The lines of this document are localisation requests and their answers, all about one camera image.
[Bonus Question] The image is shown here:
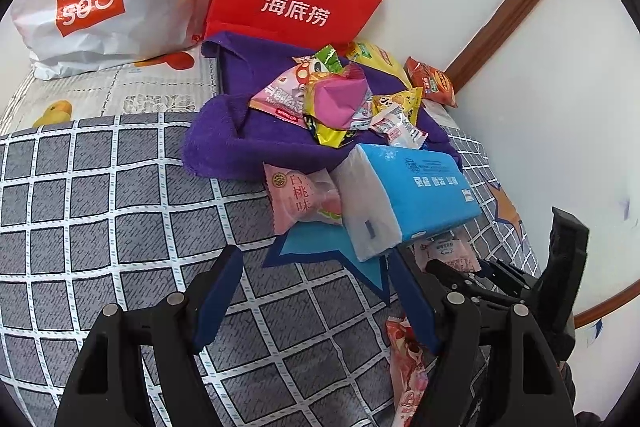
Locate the pale pink small packet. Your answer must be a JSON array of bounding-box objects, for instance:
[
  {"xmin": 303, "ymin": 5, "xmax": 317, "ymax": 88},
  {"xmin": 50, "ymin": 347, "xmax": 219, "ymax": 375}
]
[{"xmin": 409, "ymin": 233, "xmax": 480, "ymax": 273}]

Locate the small white red packet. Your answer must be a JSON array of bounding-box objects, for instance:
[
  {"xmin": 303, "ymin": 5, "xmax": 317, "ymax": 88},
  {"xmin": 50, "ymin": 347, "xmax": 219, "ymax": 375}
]
[{"xmin": 370, "ymin": 103, "xmax": 428, "ymax": 150}]

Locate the pink panda snack pouch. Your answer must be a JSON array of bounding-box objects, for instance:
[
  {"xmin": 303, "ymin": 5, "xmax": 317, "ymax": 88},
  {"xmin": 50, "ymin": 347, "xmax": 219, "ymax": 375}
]
[{"xmin": 248, "ymin": 46, "xmax": 343, "ymax": 129}]

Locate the pink yellow snack bag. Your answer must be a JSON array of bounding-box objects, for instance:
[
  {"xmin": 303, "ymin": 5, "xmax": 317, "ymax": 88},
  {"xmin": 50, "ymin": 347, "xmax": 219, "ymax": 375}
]
[{"xmin": 303, "ymin": 63, "xmax": 373, "ymax": 148}]

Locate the pink red snack packet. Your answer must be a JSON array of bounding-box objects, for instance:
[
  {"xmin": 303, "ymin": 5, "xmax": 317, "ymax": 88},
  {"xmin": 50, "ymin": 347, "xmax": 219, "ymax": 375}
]
[{"xmin": 385, "ymin": 317, "xmax": 428, "ymax": 427}]

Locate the blue tissue pack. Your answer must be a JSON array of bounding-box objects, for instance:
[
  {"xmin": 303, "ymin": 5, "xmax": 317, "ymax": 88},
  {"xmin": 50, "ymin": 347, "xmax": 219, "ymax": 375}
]
[{"xmin": 331, "ymin": 144, "xmax": 480, "ymax": 262}]

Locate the pink peach pastry packet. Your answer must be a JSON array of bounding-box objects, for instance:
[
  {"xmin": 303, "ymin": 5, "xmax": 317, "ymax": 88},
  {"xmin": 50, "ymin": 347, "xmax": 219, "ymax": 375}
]
[{"xmin": 264, "ymin": 164, "xmax": 343, "ymax": 235}]

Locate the purple towel lined tray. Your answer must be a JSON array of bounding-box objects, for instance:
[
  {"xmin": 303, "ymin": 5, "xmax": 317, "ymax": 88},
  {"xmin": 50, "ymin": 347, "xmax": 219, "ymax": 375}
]
[{"xmin": 180, "ymin": 31, "xmax": 462, "ymax": 182}]

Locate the grey checked bed cover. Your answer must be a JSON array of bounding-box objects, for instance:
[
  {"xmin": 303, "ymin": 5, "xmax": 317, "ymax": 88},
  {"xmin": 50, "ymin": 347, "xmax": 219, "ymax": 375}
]
[{"xmin": 0, "ymin": 110, "xmax": 544, "ymax": 427}]

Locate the yellow small snack packet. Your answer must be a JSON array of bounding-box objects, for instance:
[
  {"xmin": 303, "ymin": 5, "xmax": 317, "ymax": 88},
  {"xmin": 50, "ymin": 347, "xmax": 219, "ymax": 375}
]
[{"xmin": 372, "ymin": 87, "xmax": 423, "ymax": 126}]

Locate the white printed sheet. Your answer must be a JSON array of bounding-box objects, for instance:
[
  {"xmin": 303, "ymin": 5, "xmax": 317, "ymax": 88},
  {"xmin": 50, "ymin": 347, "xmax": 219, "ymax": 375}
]
[{"xmin": 1, "ymin": 48, "xmax": 220, "ymax": 133}]

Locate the orange red chips bag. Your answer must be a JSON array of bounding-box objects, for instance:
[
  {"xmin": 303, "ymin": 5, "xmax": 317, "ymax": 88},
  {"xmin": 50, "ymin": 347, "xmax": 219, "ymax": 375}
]
[{"xmin": 405, "ymin": 56, "xmax": 457, "ymax": 107}]

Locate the yellow chips bag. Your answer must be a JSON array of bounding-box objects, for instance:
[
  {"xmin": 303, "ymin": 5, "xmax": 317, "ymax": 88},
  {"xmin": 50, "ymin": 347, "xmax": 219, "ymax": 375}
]
[{"xmin": 346, "ymin": 40, "xmax": 412, "ymax": 89}]

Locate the brown wooden door frame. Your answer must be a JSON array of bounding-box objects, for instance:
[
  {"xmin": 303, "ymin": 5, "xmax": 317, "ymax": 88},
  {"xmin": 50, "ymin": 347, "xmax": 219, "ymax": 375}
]
[{"xmin": 445, "ymin": 0, "xmax": 540, "ymax": 92}]

